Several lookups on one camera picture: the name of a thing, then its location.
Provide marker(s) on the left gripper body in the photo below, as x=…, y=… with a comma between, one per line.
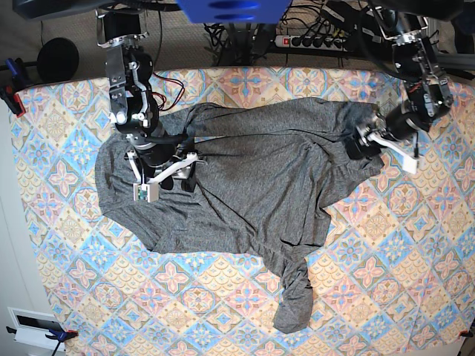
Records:
x=397, y=131

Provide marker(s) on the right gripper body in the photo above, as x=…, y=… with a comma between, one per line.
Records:
x=154, y=160

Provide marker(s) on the grey t-shirt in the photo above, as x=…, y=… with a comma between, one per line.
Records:
x=267, y=176

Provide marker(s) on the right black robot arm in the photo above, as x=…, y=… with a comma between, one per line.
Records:
x=134, y=110

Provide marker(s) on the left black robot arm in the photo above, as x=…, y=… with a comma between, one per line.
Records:
x=425, y=83

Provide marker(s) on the black power strip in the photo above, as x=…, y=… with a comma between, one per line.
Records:
x=310, y=42

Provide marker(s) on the patterned colourful tablecloth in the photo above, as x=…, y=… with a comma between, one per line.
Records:
x=396, y=273

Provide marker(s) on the black round stool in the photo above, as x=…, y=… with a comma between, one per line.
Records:
x=57, y=61

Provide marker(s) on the red blue table clamp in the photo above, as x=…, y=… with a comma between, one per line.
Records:
x=19, y=81

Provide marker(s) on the orange blue corner clamp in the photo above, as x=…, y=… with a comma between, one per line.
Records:
x=59, y=337

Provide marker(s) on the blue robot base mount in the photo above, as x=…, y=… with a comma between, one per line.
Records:
x=234, y=11

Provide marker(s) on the white wall outlet box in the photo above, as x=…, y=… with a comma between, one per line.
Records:
x=32, y=327

